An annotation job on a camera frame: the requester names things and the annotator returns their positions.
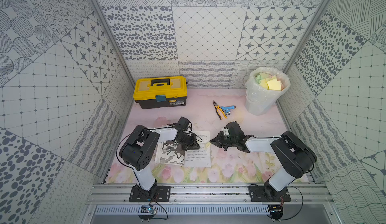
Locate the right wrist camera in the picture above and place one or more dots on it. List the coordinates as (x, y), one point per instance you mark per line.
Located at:
(225, 131)

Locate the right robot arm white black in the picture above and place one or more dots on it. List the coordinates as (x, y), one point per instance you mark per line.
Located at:
(295, 157)

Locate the white bin with plastic bag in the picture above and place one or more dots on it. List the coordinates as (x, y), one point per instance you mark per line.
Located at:
(259, 100)

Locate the yellow black toolbox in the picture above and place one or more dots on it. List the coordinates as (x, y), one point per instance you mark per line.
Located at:
(160, 92)

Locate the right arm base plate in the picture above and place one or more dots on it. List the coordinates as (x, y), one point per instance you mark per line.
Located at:
(260, 193)

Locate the pile of discarded sticky notes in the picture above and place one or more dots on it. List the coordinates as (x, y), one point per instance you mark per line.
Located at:
(262, 78)

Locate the right controller board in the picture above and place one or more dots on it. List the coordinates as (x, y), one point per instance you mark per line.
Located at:
(275, 212)

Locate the aluminium mounting rail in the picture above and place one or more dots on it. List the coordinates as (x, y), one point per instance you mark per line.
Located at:
(222, 193)

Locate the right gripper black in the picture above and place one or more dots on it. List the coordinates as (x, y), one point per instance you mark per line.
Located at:
(217, 140)

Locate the illustrated story book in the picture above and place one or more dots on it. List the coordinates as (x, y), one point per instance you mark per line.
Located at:
(171, 153)

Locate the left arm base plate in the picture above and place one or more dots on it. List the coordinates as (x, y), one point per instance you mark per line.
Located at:
(156, 194)

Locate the yellow black pliers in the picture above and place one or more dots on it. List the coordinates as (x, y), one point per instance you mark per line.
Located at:
(219, 111)

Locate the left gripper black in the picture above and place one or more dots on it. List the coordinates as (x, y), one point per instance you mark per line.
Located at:
(189, 141)

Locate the left controller board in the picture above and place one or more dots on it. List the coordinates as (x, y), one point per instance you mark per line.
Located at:
(147, 213)

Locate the blue handled tool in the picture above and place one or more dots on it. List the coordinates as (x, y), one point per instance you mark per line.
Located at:
(227, 109)

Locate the controller board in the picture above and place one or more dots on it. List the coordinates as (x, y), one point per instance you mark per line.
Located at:
(147, 213)
(275, 212)

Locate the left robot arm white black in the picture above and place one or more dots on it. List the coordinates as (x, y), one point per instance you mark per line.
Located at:
(136, 149)

